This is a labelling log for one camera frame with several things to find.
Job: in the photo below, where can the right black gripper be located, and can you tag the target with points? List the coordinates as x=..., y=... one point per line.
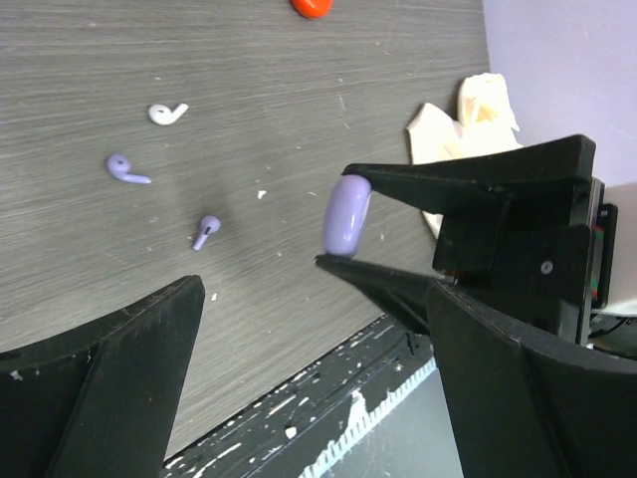
x=544, y=256

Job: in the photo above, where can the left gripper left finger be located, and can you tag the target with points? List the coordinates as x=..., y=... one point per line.
x=100, y=400

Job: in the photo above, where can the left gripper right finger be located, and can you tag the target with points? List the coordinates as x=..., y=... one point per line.
x=524, y=403

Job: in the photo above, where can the cream cloth bag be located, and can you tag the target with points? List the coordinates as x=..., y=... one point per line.
x=485, y=123

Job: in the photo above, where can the purple earbud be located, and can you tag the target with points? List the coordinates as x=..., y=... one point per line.
x=119, y=167
x=209, y=224

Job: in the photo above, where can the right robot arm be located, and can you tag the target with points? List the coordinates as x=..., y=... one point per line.
x=613, y=327

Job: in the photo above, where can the white earbud upper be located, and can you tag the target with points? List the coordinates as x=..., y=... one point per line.
x=163, y=115

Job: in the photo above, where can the white slotted cable duct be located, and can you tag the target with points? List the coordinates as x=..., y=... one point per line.
x=361, y=421

